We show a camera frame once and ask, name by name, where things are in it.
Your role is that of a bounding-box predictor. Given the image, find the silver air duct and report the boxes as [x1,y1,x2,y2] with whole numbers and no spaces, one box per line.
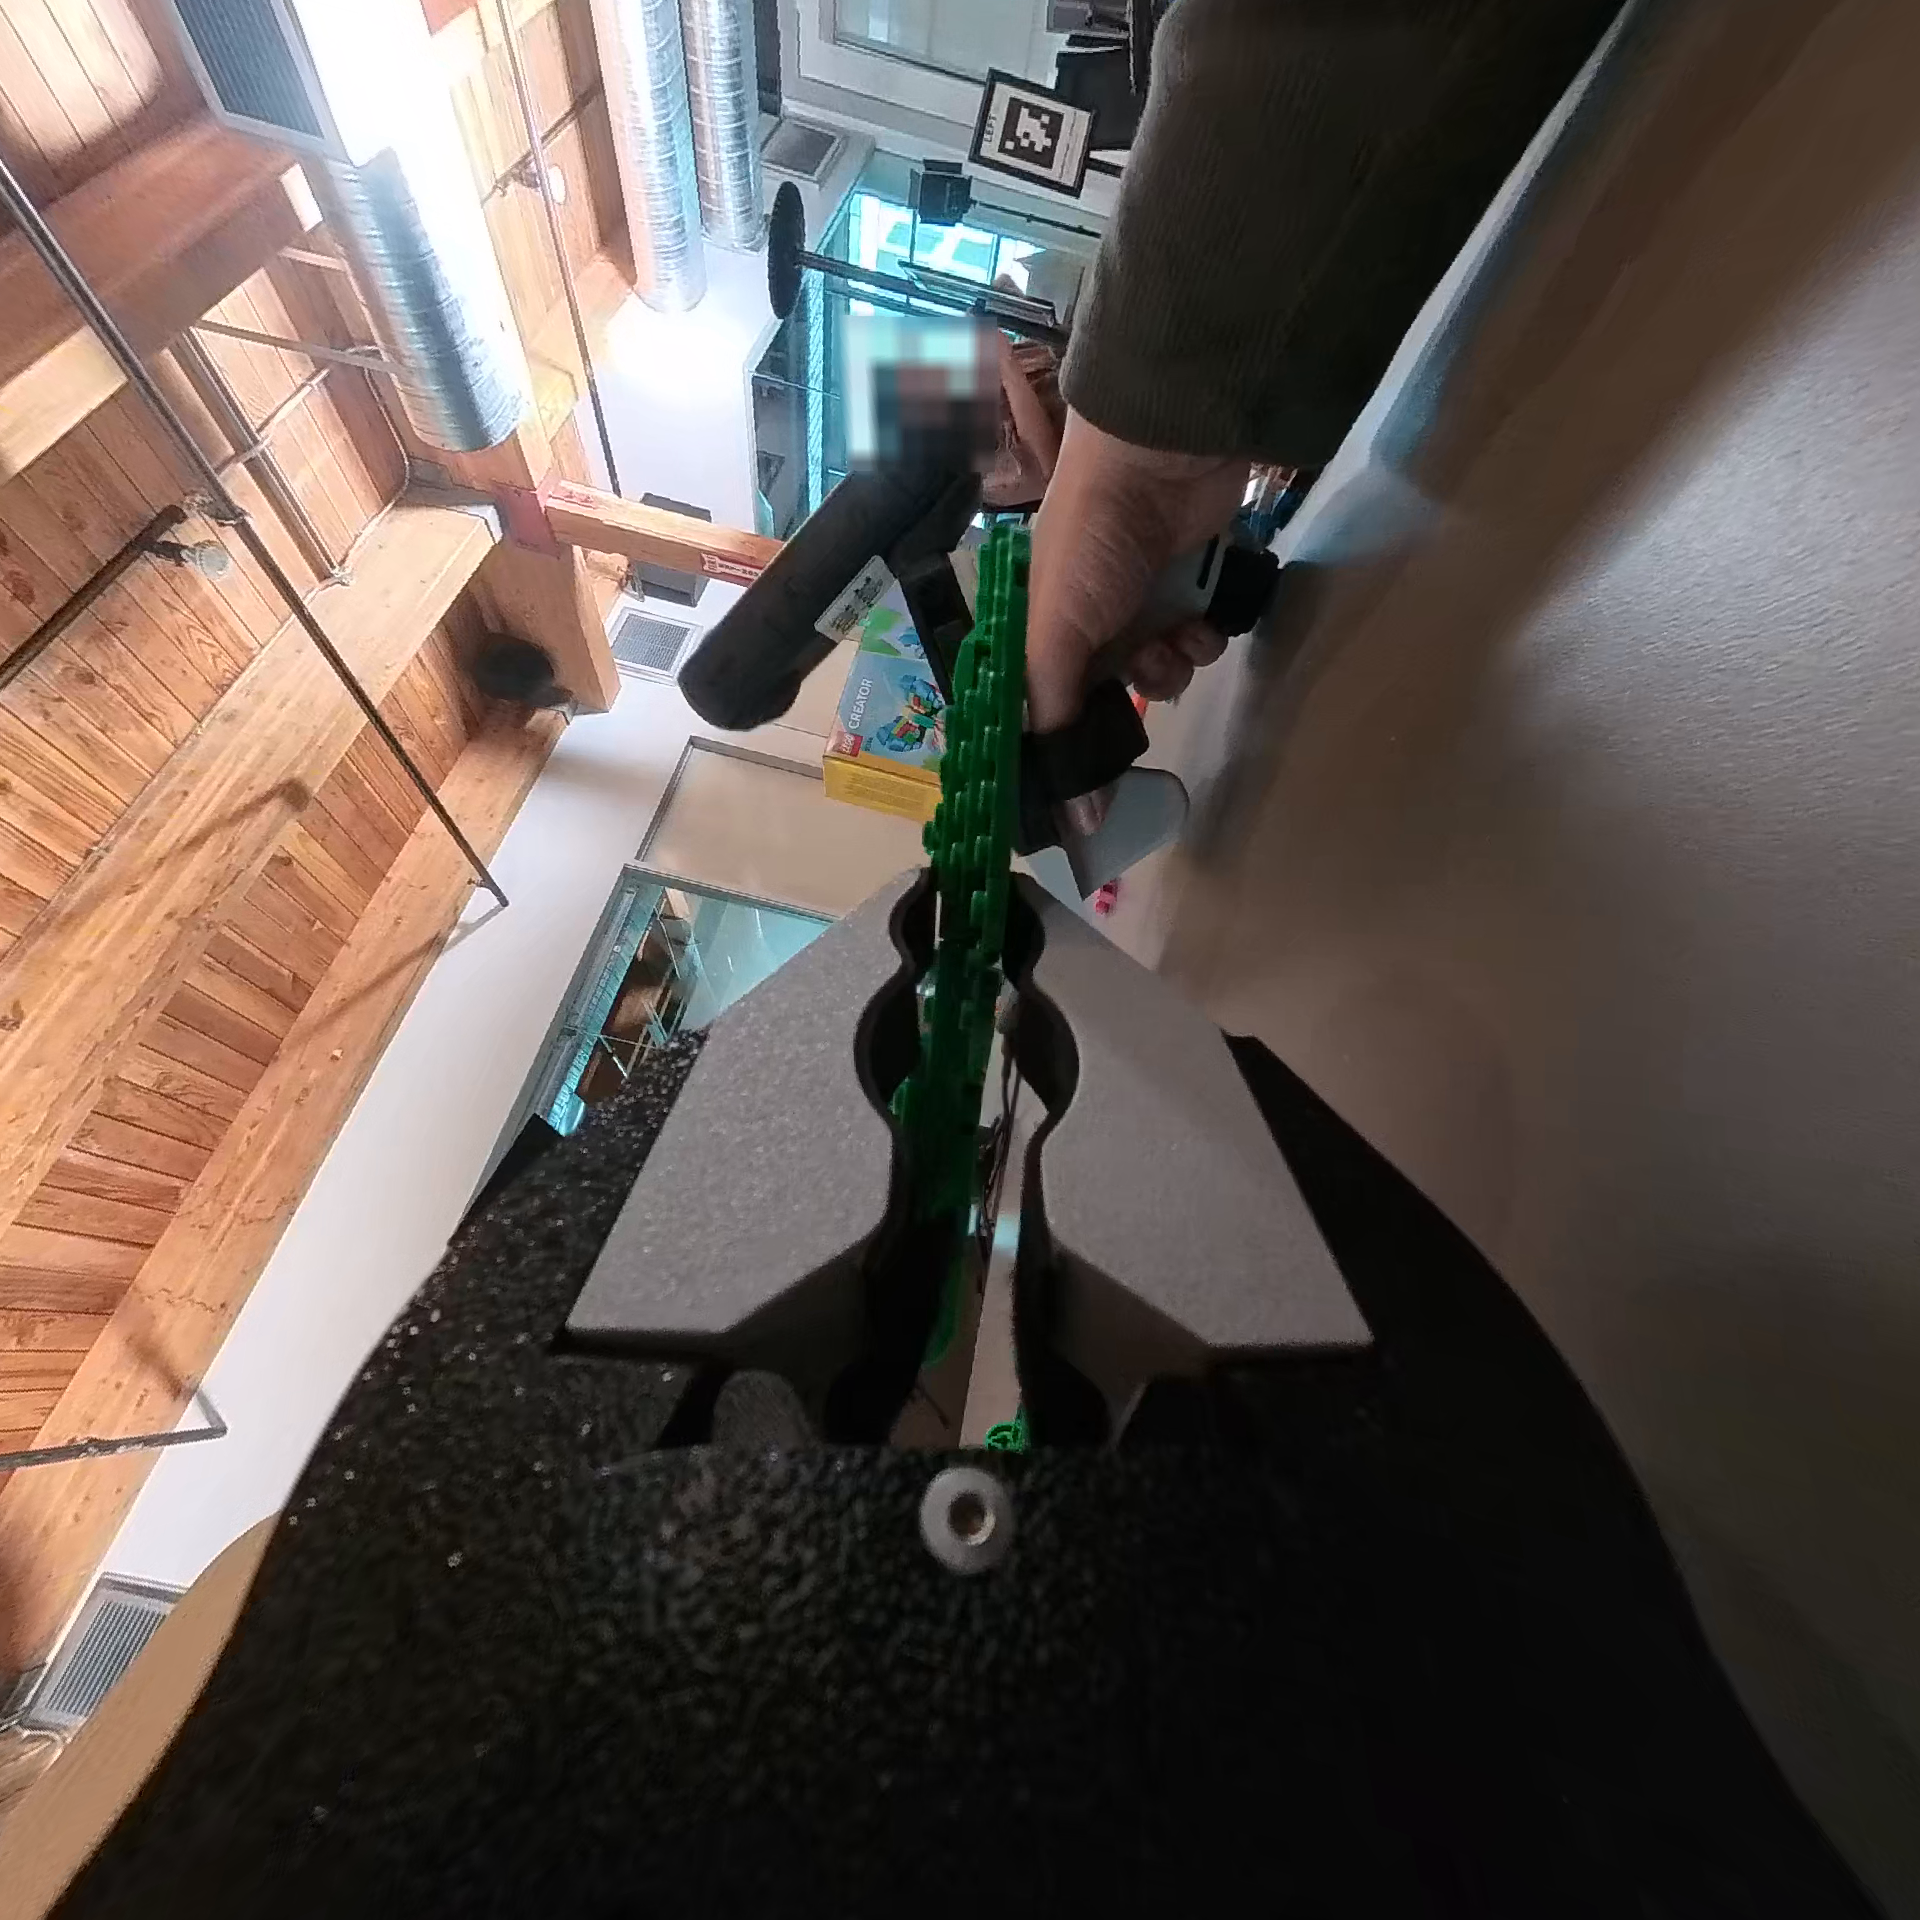
[299,135,530,455]
[614,0,707,314]
[682,0,769,252]

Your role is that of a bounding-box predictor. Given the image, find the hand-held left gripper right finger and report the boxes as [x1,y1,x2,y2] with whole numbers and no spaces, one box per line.
[999,882,1373,1446]

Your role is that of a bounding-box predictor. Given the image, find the green brick leaf build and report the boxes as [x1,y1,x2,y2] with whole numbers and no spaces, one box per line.
[885,516,1045,1374]

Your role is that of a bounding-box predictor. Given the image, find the large tan wooden board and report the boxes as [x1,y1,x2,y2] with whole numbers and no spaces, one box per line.
[0,1512,287,1920]

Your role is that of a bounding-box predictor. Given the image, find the white wall vent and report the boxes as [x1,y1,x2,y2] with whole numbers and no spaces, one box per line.
[30,1575,185,1730]
[607,599,707,683]

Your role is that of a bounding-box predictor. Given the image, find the grey desk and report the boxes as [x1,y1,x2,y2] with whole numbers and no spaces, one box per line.
[1111,0,1920,1920]

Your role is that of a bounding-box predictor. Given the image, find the colourful toy box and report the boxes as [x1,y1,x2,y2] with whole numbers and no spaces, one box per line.
[820,576,963,824]

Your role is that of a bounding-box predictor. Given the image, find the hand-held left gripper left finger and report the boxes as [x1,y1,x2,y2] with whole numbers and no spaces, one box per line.
[567,873,940,1423]

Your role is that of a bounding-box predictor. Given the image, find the person's right hand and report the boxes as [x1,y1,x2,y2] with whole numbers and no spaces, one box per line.
[1020,406,1255,736]

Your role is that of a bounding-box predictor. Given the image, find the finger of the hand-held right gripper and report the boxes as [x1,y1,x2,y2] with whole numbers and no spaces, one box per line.
[1035,766,1193,905]

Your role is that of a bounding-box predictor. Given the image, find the white ceiling vent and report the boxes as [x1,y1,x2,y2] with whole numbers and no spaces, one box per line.
[171,0,357,161]

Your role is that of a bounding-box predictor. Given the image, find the black round ceiling fixture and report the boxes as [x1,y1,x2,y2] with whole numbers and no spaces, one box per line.
[471,632,579,716]

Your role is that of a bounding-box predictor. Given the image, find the black white marker board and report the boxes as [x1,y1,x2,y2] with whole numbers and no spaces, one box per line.
[967,67,1099,195]

